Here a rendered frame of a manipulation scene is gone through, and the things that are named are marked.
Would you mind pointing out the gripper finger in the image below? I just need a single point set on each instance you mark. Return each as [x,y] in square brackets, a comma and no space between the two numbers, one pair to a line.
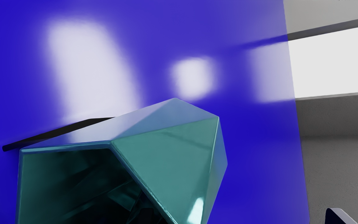
[339,217]

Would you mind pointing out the teal faceted mug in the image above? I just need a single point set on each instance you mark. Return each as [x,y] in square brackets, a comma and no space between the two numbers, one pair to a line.
[166,155]

